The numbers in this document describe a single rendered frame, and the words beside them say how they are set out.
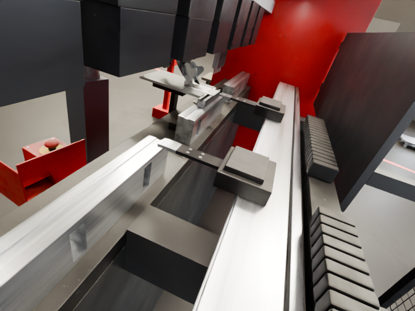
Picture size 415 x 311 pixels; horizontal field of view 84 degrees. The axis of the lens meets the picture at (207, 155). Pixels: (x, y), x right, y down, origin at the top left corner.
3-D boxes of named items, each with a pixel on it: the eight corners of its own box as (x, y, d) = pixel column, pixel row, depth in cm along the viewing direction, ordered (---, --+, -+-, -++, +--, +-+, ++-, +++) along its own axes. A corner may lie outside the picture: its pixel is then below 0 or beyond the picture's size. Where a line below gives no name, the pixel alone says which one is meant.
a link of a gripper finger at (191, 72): (199, 81, 88) (191, 58, 87) (187, 87, 91) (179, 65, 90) (203, 82, 91) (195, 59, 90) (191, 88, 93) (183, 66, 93)
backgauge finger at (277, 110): (223, 94, 100) (226, 83, 98) (282, 113, 96) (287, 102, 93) (215, 101, 90) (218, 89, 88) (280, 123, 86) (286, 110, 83)
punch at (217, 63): (218, 70, 94) (224, 45, 89) (222, 71, 94) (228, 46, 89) (210, 73, 86) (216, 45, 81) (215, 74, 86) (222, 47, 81)
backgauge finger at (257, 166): (171, 137, 59) (175, 120, 56) (271, 175, 54) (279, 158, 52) (146, 159, 49) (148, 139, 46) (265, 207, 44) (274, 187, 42)
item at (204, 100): (212, 94, 103) (214, 87, 101) (219, 96, 102) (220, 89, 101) (196, 105, 86) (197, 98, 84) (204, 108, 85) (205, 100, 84)
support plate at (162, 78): (161, 71, 107) (162, 70, 107) (214, 89, 103) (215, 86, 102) (139, 78, 92) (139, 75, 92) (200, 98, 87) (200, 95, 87)
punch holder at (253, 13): (231, 41, 111) (241, 0, 102) (247, 45, 110) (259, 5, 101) (222, 41, 98) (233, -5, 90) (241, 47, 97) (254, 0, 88)
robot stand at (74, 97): (73, 174, 179) (63, 72, 139) (94, 165, 193) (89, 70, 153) (89, 184, 173) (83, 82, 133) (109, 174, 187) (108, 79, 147)
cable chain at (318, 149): (302, 123, 86) (307, 113, 84) (318, 129, 85) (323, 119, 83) (305, 175, 55) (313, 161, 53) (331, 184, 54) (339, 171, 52)
